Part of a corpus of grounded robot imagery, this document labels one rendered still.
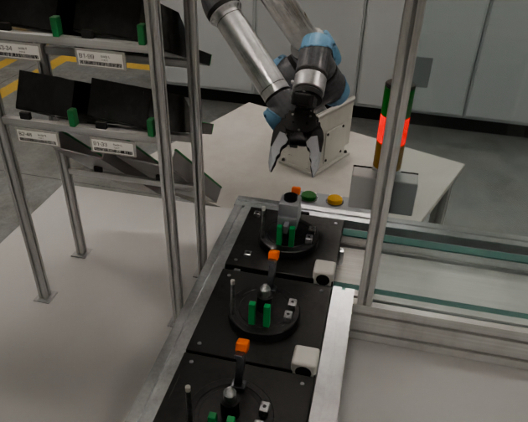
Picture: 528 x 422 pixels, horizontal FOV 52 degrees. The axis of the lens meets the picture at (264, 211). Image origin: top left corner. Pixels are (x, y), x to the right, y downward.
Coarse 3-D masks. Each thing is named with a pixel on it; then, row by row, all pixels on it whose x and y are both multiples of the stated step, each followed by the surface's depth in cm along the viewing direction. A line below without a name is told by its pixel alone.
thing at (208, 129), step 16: (96, 80) 101; (96, 96) 102; (112, 96) 101; (128, 96) 99; (144, 96) 98; (176, 96) 106; (96, 112) 102; (112, 112) 101; (128, 112) 100; (144, 112) 99; (176, 112) 108; (144, 128) 99; (176, 128) 109; (208, 128) 123
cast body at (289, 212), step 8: (280, 200) 121; (288, 200) 120; (296, 200) 121; (280, 208) 121; (288, 208) 120; (296, 208) 120; (280, 216) 121; (288, 216) 121; (296, 216) 121; (288, 224) 121; (296, 224) 121
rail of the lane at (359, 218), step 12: (240, 204) 142; (252, 204) 143; (264, 204) 143; (276, 204) 143; (324, 216) 139; (336, 216) 139; (348, 216) 140; (360, 216) 139; (348, 228) 140; (360, 228) 138
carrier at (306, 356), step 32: (224, 288) 114; (256, 288) 111; (288, 288) 114; (320, 288) 114; (224, 320) 106; (256, 320) 103; (288, 320) 102; (320, 320) 107; (192, 352) 100; (224, 352) 99; (256, 352) 99; (288, 352) 100; (320, 352) 102
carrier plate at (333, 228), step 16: (256, 208) 139; (256, 224) 133; (320, 224) 134; (336, 224) 134; (240, 240) 128; (256, 240) 128; (320, 240) 128; (336, 240) 129; (240, 256) 123; (256, 256) 123; (320, 256) 123; (336, 256) 123; (256, 272) 120; (288, 272) 118; (304, 272) 119
